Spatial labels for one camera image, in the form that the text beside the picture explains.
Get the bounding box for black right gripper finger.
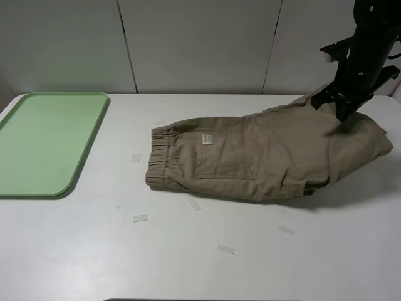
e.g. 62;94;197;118
310;86;336;110
335;98;365;122

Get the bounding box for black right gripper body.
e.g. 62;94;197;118
326;60;400;100

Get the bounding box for khaki shorts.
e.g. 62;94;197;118
145;96;393;202

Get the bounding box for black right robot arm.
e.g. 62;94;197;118
311;0;400;122

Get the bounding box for green plastic tray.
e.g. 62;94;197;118
1;92;108;198

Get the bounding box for clear tape strip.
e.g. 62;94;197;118
277;225;295;235
130;153;142;164
133;214;149;223
217;245;235;255
188;199;202;212

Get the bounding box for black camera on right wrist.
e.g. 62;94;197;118
320;36;353;63

